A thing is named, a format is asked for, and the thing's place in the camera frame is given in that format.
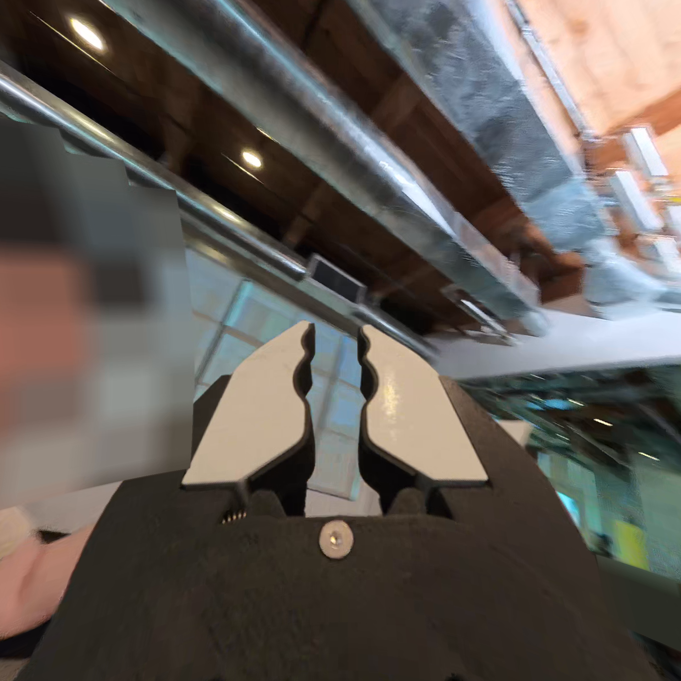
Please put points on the air vent grille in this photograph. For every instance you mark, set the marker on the air vent grille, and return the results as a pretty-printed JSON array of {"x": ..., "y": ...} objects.
[{"x": 335, "y": 279}]

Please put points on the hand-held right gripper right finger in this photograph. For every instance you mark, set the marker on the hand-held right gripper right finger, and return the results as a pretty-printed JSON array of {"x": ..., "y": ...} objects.
[{"x": 420, "y": 420}]

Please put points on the person's left forearm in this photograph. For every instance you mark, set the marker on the person's left forearm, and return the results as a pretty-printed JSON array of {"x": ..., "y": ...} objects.
[{"x": 37, "y": 580}]

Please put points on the round silver air duct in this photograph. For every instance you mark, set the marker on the round silver air duct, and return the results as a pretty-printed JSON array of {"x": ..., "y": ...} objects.
[{"x": 319, "y": 117}]

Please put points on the silver ceiling pipe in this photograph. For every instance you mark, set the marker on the silver ceiling pipe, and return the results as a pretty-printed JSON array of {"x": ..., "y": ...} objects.
[{"x": 239, "y": 231}]

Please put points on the round ceiling light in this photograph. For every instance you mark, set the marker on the round ceiling light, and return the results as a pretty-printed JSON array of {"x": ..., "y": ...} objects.
[
  {"x": 251, "y": 158},
  {"x": 88, "y": 33}
]

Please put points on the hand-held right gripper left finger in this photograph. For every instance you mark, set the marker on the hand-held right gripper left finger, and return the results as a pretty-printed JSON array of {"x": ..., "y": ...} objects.
[{"x": 255, "y": 420}]

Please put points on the insulated rectangular duct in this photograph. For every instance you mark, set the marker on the insulated rectangular duct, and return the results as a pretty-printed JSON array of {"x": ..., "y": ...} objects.
[{"x": 505, "y": 133}]

